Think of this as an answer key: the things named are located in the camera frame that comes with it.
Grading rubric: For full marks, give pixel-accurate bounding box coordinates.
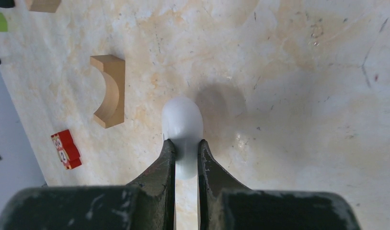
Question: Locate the small wooden cube near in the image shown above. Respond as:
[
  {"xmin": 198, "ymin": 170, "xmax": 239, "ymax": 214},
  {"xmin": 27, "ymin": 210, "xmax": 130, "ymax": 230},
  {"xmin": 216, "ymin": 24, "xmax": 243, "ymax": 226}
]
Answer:
[{"xmin": 25, "ymin": 0, "xmax": 61, "ymax": 13}]

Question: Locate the wooden arch block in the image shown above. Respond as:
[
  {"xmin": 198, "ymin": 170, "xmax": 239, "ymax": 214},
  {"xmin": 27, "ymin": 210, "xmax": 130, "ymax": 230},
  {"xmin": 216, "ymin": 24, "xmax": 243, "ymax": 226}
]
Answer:
[{"xmin": 90, "ymin": 55, "xmax": 126, "ymax": 128}]

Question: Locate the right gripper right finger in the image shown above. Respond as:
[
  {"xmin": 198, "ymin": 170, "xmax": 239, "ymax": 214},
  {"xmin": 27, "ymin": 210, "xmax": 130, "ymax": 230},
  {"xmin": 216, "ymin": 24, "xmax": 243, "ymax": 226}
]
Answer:
[{"xmin": 197, "ymin": 140, "xmax": 361, "ymax": 230}]

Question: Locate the red owl number block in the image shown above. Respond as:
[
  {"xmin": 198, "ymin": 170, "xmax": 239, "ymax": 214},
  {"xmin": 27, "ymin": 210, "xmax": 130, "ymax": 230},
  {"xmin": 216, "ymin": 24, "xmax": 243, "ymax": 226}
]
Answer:
[{"xmin": 51, "ymin": 129, "xmax": 82, "ymax": 170}]

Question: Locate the white earbud charging case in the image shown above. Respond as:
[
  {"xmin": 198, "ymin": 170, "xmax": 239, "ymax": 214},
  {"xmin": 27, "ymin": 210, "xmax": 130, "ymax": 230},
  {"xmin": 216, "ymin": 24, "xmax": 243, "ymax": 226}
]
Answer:
[{"xmin": 161, "ymin": 97, "xmax": 204, "ymax": 180}]

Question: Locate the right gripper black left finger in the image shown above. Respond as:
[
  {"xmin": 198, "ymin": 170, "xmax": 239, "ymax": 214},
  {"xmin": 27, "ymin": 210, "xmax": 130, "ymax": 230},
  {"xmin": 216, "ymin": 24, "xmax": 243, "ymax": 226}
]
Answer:
[{"xmin": 0, "ymin": 139, "xmax": 176, "ymax": 230}]

